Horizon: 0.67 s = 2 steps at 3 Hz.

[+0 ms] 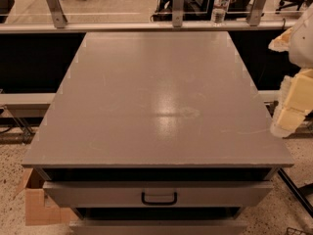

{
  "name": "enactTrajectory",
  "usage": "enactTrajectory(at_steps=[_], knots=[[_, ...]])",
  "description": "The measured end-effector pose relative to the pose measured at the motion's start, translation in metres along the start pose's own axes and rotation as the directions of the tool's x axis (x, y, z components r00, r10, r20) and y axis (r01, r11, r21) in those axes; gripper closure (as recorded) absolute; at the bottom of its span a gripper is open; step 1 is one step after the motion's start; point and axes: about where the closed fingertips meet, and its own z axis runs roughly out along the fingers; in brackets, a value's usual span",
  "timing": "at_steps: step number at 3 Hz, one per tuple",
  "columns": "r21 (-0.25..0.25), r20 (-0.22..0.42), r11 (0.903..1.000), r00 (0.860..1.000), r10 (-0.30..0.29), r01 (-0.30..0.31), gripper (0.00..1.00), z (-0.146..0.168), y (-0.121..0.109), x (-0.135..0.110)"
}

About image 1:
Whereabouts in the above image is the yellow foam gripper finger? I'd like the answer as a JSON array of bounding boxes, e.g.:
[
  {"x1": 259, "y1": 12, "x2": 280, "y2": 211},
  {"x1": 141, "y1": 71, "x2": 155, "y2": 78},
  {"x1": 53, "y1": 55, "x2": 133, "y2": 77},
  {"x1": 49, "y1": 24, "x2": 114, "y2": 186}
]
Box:
[
  {"x1": 268, "y1": 27, "x2": 292, "y2": 52},
  {"x1": 270, "y1": 69, "x2": 313, "y2": 138}
]

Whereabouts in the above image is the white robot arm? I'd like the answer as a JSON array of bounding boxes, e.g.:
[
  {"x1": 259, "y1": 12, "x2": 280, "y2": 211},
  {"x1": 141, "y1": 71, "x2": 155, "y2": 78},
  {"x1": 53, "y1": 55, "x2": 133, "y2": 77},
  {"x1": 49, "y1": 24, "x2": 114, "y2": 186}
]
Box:
[{"x1": 268, "y1": 4, "x2": 313, "y2": 138}]

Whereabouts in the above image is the black office chair right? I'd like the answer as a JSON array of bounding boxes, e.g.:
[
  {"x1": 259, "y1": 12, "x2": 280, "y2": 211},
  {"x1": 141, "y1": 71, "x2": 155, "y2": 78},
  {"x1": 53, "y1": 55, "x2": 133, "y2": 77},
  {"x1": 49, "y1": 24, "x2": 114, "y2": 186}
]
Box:
[{"x1": 276, "y1": 0, "x2": 313, "y2": 13}]

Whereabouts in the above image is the clear plastic water bottle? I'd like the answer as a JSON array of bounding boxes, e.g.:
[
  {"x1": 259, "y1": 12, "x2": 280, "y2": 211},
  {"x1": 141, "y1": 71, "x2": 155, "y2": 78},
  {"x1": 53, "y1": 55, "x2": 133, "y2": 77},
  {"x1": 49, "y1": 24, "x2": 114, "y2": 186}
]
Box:
[{"x1": 211, "y1": 0, "x2": 230, "y2": 24}]

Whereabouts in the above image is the grey cabinet table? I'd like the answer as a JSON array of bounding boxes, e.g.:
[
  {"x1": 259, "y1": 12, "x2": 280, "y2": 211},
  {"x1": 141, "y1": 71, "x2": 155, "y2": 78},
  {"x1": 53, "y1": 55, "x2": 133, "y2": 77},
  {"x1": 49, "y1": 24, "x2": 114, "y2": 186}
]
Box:
[{"x1": 23, "y1": 32, "x2": 292, "y2": 221}]

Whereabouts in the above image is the grey lower drawer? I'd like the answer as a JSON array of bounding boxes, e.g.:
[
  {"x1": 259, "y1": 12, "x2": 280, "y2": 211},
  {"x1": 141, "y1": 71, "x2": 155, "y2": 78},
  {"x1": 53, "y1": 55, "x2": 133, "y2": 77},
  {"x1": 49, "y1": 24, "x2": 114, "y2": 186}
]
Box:
[{"x1": 69, "y1": 220, "x2": 247, "y2": 235}]

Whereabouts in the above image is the grey drawer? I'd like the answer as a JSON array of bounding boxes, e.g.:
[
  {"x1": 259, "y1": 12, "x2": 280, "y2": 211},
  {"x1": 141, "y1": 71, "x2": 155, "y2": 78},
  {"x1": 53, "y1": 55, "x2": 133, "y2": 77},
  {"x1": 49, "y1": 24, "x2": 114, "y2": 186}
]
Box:
[
  {"x1": 43, "y1": 181, "x2": 273, "y2": 208},
  {"x1": 69, "y1": 220, "x2": 247, "y2": 235}
]

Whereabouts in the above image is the grey upper drawer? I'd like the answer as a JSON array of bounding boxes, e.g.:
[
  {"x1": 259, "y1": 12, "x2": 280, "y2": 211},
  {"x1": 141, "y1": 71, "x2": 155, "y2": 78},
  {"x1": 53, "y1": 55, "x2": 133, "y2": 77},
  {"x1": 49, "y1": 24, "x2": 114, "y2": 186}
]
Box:
[{"x1": 43, "y1": 181, "x2": 273, "y2": 208}]

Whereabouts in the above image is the brown cardboard box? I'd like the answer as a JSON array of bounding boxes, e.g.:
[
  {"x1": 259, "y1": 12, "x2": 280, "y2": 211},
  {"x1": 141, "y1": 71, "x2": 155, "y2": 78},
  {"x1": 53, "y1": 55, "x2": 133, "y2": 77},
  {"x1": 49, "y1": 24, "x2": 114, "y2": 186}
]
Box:
[{"x1": 15, "y1": 168, "x2": 78, "y2": 226}]

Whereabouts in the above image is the black drawer handle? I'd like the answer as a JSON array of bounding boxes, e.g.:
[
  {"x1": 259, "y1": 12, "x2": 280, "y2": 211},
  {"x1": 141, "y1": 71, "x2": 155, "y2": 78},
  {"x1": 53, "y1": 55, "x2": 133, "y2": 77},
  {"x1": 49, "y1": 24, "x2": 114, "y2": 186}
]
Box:
[{"x1": 141, "y1": 192, "x2": 178, "y2": 206}]

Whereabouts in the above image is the metal railing frame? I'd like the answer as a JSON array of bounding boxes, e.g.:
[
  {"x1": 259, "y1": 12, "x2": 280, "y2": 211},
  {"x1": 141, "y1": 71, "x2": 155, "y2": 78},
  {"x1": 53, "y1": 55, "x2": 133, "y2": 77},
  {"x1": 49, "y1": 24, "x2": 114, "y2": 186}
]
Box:
[{"x1": 0, "y1": 0, "x2": 302, "y2": 33}]

